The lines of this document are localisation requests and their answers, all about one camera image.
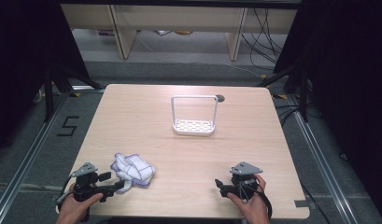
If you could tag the black curtain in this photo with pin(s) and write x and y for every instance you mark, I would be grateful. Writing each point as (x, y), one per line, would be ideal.
(344, 77)
(23, 62)

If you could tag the person's left hand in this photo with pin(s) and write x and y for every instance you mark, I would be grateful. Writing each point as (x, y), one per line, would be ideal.
(72, 211)

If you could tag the yellow tape mark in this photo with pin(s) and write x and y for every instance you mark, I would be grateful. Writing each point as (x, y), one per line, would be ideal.
(75, 94)

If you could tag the person's right hand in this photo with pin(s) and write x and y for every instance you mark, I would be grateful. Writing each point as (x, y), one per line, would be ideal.
(254, 208)

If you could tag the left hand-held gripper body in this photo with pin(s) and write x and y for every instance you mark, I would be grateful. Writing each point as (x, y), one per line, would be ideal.
(86, 183)

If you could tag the beige wooden desk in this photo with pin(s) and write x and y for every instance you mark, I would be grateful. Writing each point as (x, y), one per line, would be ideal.
(179, 17)

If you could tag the aluminium floor rail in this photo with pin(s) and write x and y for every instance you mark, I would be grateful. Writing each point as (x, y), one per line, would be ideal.
(322, 168)
(22, 168)

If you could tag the black tape floor mark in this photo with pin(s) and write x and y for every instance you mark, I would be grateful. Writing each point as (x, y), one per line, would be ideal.
(68, 126)

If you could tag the grey tape strip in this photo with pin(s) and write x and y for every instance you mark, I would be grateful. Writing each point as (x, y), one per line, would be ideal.
(301, 203)

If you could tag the white cloth with purple lines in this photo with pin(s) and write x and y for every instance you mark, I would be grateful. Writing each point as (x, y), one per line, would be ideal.
(134, 171)

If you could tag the round dark table grommet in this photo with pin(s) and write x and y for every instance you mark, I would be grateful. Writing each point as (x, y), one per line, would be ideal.
(220, 98)

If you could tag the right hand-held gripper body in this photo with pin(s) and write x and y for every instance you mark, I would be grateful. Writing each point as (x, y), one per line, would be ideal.
(244, 183)

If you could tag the black metal stand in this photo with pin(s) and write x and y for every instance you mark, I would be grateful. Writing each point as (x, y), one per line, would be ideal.
(303, 93)
(49, 93)

